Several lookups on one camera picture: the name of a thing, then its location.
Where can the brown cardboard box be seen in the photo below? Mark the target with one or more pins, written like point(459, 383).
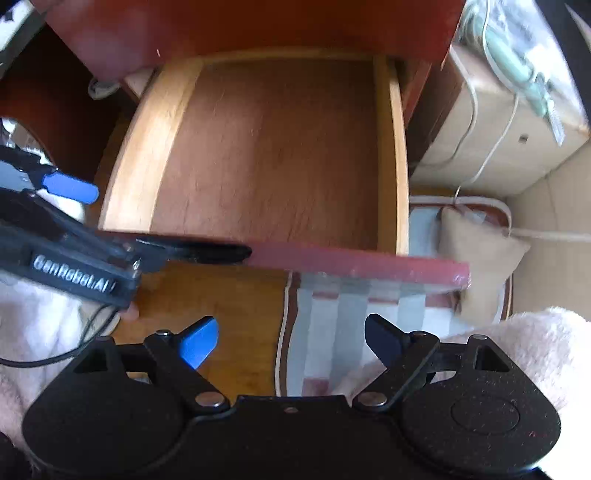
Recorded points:
point(485, 138)

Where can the person's pink fleece leg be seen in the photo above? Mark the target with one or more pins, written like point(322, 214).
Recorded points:
point(531, 350)

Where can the striped floor mat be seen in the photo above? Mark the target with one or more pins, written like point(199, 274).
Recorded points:
point(332, 314)

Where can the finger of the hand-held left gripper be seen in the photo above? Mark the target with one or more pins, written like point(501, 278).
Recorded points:
point(69, 187)
point(147, 253)

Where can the beige cushion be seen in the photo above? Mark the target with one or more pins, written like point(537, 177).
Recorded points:
point(480, 258)

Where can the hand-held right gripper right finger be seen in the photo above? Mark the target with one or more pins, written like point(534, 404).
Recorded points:
point(385, 339)

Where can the person's left hand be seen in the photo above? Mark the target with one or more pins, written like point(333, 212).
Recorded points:
point(131, 313)

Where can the person's left forearm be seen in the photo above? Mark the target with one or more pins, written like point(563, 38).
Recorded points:
point(37, 318)

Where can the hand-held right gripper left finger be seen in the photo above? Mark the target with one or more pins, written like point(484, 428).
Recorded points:
point(198, 344)

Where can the clear plastic bag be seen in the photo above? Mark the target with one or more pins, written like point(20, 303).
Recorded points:
point(517, 55)

